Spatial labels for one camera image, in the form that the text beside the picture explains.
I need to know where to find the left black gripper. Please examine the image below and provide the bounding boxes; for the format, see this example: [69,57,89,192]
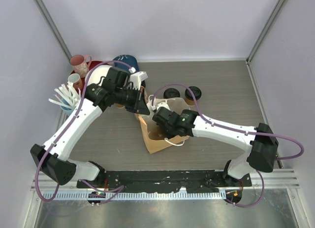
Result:
[115,86,151,115]

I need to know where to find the brown paper bag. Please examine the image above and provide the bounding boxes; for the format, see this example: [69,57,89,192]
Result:
[134,95,190,155]

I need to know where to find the brown paper cup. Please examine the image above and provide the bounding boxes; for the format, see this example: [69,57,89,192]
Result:
[185,98,196,106]

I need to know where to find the black coffee lid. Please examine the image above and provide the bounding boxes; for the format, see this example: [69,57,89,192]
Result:
[185,86,202,100]
[163,88,181,99]

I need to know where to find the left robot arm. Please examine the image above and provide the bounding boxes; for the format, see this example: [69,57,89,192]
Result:
[30,65,150,188]

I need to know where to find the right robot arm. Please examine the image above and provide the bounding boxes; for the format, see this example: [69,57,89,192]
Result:
[153,107,279,186]

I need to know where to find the stacked brown paper cups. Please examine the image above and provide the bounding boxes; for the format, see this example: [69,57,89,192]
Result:
[114,103,125,108]

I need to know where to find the white paper plate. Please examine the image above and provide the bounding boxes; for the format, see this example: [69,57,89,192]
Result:
[85,65,111,86]

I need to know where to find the red round tray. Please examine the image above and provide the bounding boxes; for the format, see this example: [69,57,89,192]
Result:
[71,61,102,85]

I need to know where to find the small pink floral mug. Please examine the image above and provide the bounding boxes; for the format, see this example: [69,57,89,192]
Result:
[68,73,83,90]

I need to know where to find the light blue holder cup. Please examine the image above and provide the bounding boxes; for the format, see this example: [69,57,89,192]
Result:
[60,98,73,116]

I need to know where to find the tall pink floral mug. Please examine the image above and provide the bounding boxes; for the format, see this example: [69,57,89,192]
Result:
[69,55,92,72]

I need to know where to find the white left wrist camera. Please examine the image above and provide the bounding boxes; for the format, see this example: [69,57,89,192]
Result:
[129,67,148,90]

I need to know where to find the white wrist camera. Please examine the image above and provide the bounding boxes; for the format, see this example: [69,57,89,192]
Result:
[129,67,148,90]
[147,95,170,112]

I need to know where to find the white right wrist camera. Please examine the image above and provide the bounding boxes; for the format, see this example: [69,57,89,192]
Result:
[147,95,170,112]

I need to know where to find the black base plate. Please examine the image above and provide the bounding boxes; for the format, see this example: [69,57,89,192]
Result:
[88,170,252,194]

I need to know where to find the aluminium rail frame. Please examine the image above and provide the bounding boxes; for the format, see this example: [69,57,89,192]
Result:
[38,169,299,204]

